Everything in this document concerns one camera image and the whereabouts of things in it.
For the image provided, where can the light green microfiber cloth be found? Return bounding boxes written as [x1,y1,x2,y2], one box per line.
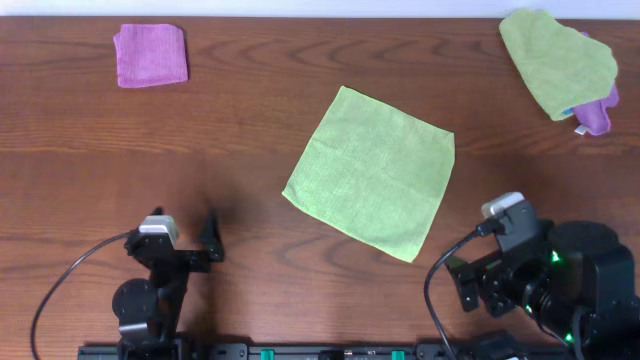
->
[282,87,455,262]

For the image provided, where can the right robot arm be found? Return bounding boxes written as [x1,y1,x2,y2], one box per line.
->
[445,193,639,359]

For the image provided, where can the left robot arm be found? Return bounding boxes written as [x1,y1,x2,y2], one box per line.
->
[112,207,225,359]

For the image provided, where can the folded purple cloth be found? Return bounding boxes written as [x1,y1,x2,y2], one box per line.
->
[113,24,189,88]

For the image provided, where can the crumpled purple cloth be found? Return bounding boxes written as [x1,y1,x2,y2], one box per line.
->
[565,28,619,136]

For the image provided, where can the crumpled green cloth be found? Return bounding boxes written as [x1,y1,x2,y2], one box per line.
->
[499,8,618,121]

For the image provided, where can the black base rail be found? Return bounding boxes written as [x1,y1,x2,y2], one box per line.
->
[77,337,531,360]

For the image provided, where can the black left camera cable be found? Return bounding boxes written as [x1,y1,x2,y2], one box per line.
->
[30,230,132,360]

